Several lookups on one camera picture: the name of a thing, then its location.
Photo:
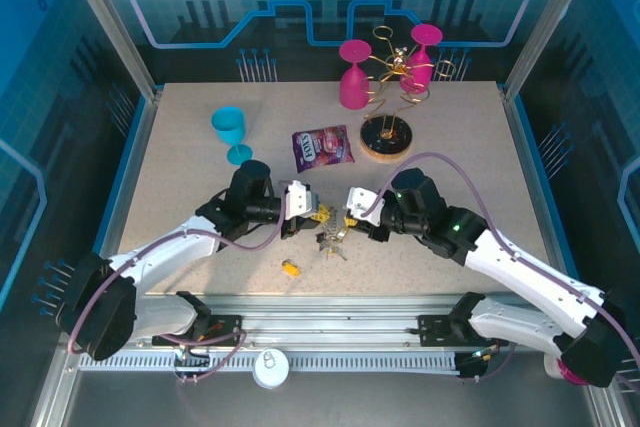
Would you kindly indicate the orange-yellow key tag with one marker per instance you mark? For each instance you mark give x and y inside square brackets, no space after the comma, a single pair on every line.
[291,268]

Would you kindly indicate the pink plastic goblet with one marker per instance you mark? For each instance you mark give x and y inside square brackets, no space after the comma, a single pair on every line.
[352,92]
[426,36]

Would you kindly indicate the pink and white cup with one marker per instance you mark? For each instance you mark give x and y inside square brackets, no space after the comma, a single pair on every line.
[552,369]

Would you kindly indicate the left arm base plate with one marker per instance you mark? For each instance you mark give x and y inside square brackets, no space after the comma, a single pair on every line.
[227,329]

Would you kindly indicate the aluminium frame beam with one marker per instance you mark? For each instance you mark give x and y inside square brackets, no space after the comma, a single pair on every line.
[325,317]

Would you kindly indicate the purple candy bag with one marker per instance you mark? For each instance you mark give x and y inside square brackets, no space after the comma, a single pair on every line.
[322,147]

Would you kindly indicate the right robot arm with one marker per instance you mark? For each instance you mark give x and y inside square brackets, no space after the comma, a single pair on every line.
[525,272]

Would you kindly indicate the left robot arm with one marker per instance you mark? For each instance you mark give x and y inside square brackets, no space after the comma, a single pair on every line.
[160,249]

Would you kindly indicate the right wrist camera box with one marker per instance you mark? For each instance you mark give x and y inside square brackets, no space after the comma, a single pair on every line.
[365,204]

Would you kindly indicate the white round lid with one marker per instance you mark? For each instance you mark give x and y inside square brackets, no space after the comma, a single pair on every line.
[270,372]

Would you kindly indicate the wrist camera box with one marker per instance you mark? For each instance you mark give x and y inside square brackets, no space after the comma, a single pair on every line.
[365,204]
[300,199]

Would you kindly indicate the blue plastic goblet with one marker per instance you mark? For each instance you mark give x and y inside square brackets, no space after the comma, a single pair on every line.
[229,124]

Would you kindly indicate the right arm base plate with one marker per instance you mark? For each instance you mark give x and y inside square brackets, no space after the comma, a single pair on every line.
[432,329]

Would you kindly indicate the large keyring with keys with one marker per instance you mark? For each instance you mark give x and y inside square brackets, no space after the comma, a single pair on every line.
[330,242]

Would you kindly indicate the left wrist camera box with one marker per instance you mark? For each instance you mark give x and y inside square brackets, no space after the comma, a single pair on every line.
[300,199]

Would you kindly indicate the aluminium frame post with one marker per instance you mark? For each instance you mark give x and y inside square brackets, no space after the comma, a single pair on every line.
[550,12]
[115,22]

